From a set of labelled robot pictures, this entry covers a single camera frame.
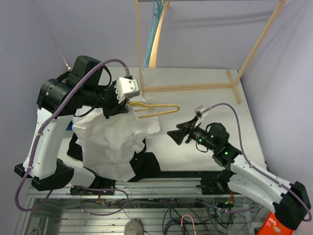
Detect teal plastic hanger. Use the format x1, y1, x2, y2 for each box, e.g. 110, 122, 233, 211
142, 0, 163, 71

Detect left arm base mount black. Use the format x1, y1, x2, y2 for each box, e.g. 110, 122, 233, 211
70, 177, 116, 196

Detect orange box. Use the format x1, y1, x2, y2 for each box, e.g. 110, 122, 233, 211
257, 212, 294, 235

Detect light wooden hanger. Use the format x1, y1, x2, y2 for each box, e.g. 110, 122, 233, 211
149, 0, 170, 69

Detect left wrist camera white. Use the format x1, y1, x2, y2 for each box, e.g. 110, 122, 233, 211
114, 77, 140, 103

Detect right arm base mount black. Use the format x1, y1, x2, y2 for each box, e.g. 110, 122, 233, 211
196, 170, 234, 195

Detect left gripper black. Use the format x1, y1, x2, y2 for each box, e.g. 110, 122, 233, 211
84, 80, 130, 119

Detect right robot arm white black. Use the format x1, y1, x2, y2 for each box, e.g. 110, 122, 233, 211
167, 117, 311, 230

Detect black garment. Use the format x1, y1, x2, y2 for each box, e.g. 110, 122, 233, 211
67, 132, 162, 183

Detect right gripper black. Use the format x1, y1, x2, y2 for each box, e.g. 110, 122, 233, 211
167, 116, 217, 152

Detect yellow plastic hanger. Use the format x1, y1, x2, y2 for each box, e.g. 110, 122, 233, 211
129, 101, 180, 119

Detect grey perforated shoe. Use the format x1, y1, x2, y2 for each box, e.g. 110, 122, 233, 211
124, 218, 144, 235

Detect wooden clothes rack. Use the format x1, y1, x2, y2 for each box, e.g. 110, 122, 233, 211
133, 0, 287, 105

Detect pink cable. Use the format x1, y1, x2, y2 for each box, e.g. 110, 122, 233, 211
180, 214, 196, 235

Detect aluminium frame rail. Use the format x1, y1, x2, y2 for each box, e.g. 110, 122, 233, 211
26, 177, 284, 198

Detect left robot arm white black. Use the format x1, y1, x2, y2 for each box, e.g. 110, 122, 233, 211
14, 55, 135, 194

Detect white shirt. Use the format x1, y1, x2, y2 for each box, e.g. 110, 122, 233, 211
67, 105, 160, 169

